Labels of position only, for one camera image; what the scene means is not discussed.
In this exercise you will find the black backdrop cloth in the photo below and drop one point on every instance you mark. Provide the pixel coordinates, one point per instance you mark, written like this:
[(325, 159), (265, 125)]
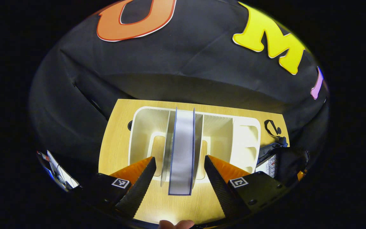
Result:
[(170, 63)]

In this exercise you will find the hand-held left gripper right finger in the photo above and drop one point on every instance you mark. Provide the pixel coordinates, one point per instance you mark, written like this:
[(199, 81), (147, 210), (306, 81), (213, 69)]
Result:
[(222, 187)]

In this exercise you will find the white book with dark cover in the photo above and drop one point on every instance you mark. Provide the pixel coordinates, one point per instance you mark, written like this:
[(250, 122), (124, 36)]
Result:
[(182, 152)]

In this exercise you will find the cream plastic bookshelf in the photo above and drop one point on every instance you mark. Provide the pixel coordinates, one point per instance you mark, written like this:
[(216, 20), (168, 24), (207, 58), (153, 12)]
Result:
[(221, 133)]

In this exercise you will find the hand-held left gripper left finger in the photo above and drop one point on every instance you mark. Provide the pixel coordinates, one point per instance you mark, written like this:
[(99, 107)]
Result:
[(138, 187)]

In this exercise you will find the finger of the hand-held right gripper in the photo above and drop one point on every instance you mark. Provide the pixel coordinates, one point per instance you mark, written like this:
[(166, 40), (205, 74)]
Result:
[(301, 175)]

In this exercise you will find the blue schoolbag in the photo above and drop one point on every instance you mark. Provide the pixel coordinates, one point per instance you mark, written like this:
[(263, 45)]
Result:
[(289, 162)]

